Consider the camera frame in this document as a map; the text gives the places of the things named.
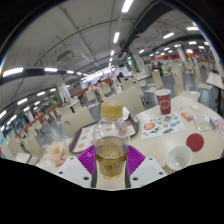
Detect printed paper flyer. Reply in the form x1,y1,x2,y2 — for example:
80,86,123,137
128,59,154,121
141,112,187,139

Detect small red snack packet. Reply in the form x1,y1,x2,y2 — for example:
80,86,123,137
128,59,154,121
180,111,194,122

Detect white napkin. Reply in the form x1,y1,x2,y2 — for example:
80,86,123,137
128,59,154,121
121,106,131,121

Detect white patterned cup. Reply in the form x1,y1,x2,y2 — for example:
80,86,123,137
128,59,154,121
165,145,194,172

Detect dark brown food tray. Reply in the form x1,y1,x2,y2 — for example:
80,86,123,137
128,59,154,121
68,110,140,154

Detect ceiling air conditioner unit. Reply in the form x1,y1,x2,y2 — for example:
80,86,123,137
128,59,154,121
55,49,78,66

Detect clear plastic packet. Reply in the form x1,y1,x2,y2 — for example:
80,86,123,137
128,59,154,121
193,114,214,133

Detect pink table sticker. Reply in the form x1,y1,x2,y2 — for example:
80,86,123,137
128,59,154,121
215,118,224,139

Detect small purple packet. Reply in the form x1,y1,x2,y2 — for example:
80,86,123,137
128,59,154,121
209,116,221,129

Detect beige cafeteria chairs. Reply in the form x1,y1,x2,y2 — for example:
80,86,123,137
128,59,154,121
6,58,224,161

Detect ceiling strip lights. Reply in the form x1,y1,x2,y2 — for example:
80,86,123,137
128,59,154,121
0,0,211,133

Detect clear bottle with yellow drink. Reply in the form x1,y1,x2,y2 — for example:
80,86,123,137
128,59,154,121
92,100,131,180

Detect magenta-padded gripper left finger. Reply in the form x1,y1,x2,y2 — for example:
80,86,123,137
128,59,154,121
55,144,99,189

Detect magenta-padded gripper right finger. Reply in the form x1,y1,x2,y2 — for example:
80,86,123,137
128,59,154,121
125,144,168,189

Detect flat round red coaster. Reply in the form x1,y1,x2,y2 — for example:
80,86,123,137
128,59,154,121
185,132,205,153

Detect beige side table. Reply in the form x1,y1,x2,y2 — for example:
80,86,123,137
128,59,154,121
205,71,224,90

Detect red paper cup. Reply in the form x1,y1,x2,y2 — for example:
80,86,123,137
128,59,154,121
154,88,172,116

